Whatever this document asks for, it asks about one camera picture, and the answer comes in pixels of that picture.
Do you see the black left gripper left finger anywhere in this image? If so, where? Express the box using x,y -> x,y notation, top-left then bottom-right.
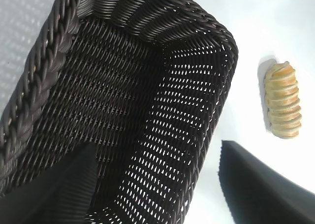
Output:
0,142 -> 99,224

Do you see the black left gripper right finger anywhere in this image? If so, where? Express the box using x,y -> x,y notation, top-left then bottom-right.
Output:
218,139 -> 315,224

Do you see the long twisted bread loaf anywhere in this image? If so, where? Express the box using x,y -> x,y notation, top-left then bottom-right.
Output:
263,61 -> 302,138

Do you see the dark brown wicker basket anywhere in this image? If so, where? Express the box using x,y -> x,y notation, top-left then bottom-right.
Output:
0,0 -> 239,224

